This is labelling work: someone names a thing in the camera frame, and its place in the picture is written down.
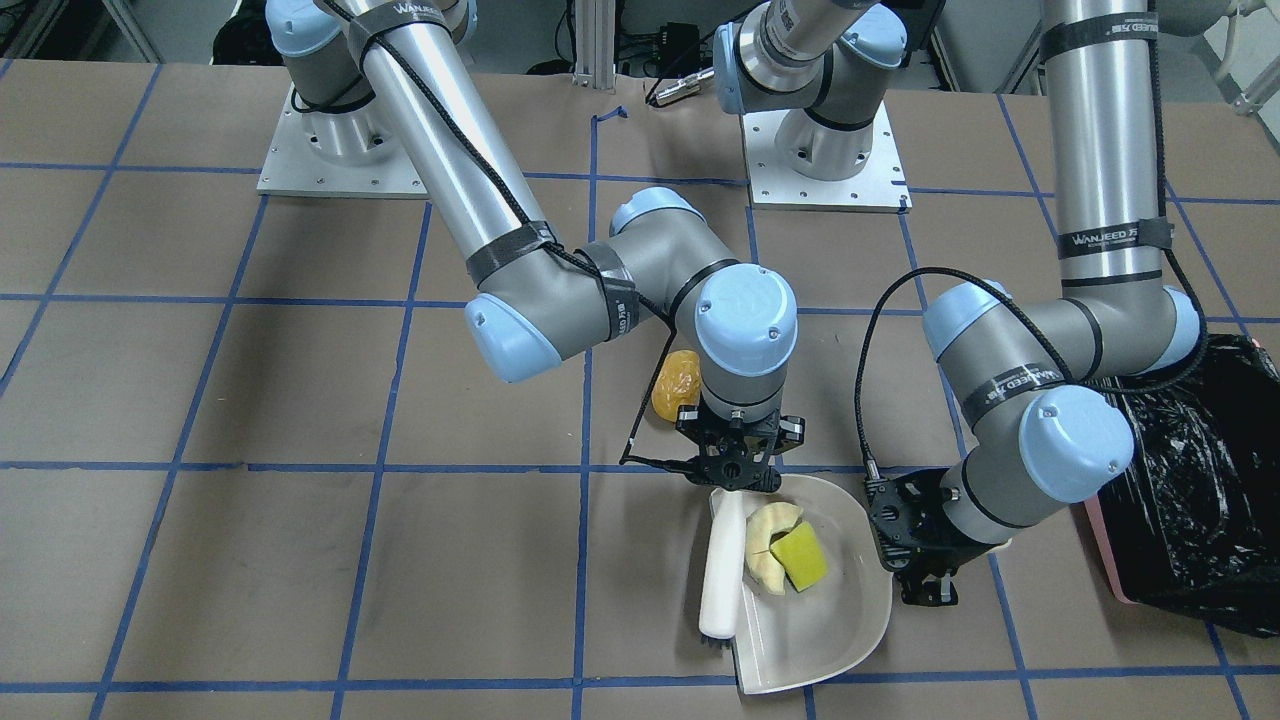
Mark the cream hand brush black bristles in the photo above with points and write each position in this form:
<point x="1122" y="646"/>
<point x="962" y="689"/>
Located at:
<point x="721" y="589"/>

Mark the silver connector plug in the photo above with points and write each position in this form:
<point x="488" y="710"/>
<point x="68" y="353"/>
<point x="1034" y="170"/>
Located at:
<point x="661" y="96"/>

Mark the pale curved fruit peel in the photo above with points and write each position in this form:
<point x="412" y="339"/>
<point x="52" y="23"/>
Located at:
<point x="773" y="519"/>

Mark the aluminium frame post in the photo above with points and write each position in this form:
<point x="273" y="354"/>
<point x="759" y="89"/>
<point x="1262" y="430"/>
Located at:
<point x="594" y="44"/>

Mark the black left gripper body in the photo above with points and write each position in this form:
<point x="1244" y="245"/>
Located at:
<point x="948" y="523"/>

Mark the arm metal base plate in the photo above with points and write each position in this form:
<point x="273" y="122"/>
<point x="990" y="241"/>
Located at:
<point x="795" y="163"/>
<point x="353" y="155"/>

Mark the yellow-green sponge piece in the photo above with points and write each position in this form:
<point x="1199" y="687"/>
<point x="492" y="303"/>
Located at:
<point x="801" y="556"/>

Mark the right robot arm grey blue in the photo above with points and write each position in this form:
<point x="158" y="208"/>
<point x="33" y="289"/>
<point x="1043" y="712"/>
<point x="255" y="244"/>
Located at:
<point x="537" y="303"/>

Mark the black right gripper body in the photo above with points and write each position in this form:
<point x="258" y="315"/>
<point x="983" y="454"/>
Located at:
<point x="790" y="430"/>

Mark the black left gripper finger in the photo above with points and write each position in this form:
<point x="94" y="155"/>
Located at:
<point x="928" y="588"/>

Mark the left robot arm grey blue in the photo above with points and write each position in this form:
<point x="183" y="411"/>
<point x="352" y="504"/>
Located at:
<point x="1025" y="377"/>

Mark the bin with black bag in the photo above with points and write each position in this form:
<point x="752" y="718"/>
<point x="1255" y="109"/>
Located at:
<point x="1192" y="526"/>

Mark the yellow-brown toy potato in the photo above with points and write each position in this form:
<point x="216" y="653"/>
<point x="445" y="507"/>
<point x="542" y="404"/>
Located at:
<point x="678" y="384"/>

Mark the cream plastic dustpan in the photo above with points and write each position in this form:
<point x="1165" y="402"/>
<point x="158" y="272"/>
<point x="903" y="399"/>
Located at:
<point x="854" y="620"/>

